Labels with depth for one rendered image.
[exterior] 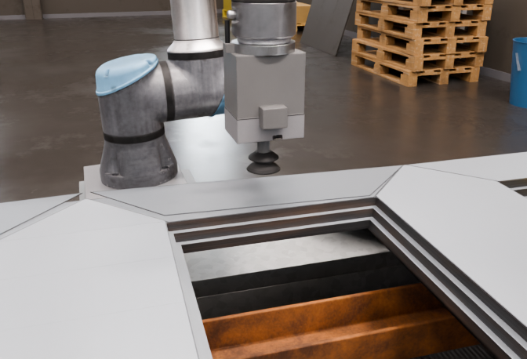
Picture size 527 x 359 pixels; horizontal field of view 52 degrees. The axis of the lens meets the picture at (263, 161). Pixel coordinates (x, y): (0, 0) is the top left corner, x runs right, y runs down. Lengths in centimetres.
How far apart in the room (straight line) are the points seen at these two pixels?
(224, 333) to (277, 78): 32
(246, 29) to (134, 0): 1117
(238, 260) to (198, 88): 33
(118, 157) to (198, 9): 31
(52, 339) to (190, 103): 63
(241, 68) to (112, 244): 24
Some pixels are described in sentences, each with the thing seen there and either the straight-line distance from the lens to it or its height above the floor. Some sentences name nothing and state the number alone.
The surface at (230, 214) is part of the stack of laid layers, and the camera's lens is 65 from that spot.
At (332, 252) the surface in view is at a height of 68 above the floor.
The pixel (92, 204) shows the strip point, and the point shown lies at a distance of 70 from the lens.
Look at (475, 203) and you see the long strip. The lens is 72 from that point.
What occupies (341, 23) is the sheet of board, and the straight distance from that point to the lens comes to 686.
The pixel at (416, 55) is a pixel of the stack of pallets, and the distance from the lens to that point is 522.
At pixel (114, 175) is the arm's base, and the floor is 75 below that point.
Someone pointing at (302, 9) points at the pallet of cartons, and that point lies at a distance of 905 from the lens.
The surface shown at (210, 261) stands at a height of 68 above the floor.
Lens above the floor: 114
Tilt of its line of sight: 21 degrees down
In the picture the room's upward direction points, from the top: straight up
